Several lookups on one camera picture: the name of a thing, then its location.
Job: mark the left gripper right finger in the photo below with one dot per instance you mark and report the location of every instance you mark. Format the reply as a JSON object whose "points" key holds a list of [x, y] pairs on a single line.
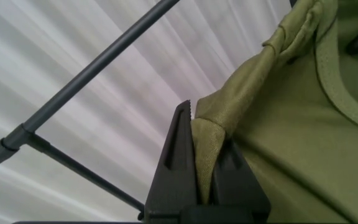
{"points": [[238, 186]]}

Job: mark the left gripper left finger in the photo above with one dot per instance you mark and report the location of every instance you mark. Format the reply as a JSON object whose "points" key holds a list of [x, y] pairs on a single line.
{"points": [[176, 193]]}

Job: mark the green printed shirt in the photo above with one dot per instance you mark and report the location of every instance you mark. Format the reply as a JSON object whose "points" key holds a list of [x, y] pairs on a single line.
{"points": [[291, 124]]}

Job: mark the black clothes rack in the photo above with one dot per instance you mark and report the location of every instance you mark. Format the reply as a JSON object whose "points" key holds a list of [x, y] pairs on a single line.
{"points": [[73, 81]]}

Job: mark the white curtain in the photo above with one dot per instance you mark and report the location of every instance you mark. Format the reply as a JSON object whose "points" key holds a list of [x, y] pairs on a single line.
{"points": [[73, 37]]}

